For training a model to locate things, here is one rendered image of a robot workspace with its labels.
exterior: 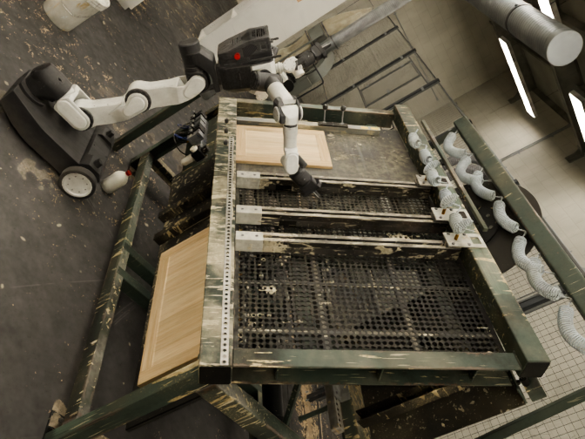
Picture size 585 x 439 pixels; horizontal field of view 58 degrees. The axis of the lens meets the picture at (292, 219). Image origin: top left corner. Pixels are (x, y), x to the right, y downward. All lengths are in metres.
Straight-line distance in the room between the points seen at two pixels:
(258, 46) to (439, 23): 9.43
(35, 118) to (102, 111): 0.34
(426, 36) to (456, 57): 0.86
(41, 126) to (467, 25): 10.29
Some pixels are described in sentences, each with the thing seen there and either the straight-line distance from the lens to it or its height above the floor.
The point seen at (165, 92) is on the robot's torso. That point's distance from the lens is 3.06.
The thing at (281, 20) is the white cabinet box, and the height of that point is 1.06.
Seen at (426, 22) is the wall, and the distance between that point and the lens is 12.04.
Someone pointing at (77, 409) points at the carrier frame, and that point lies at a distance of 2.41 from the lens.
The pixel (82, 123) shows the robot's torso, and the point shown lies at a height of 0.29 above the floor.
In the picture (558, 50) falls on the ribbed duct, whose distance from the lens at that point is 5.62.
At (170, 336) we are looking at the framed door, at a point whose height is 0.41.
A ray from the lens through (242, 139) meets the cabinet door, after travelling 3.26.
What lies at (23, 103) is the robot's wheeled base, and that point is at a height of 0.17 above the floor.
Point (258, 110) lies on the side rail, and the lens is 3.68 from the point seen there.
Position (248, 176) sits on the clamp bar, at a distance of 2.82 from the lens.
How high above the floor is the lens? 1.83
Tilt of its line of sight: 16 degrees down
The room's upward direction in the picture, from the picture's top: 62 degrees clockwise
